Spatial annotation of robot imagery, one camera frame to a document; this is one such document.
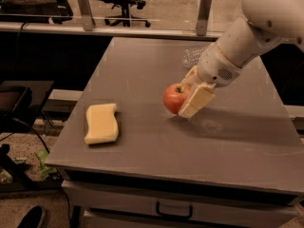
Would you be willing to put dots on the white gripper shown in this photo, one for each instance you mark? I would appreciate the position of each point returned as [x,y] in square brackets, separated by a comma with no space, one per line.
[216,66]

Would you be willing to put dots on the red apple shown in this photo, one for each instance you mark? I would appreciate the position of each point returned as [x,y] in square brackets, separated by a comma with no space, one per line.
[174,97]

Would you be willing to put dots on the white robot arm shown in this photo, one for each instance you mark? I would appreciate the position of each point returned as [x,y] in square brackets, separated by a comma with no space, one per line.
[263,25]

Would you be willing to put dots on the yellow sponge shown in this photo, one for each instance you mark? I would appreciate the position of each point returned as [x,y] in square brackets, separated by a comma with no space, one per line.
[102,124]

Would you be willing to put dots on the clear plastic water bottle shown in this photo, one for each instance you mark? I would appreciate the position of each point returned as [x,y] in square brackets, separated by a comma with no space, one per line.
[191,56]

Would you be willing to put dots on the green snack bag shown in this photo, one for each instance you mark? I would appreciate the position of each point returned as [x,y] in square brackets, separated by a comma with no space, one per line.
[46,173]

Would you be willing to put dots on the black side stand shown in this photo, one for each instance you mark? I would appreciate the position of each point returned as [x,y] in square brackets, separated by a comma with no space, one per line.
[21,103]

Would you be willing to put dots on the black shoe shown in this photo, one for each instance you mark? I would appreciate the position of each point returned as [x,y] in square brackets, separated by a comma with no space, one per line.
[34,218]

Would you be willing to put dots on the middle metal rail post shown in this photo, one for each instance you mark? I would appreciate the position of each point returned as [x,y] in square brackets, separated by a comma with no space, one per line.
[203,17]

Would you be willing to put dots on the metal rail post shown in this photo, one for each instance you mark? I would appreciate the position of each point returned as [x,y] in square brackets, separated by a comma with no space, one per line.
[203,17]
[86,14]

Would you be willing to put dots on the left metal rail post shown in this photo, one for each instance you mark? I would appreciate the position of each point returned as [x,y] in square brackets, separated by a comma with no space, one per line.
[86,14]

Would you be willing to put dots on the grey drawer with handle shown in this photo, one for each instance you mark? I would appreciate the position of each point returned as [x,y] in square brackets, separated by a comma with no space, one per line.
[110,206]

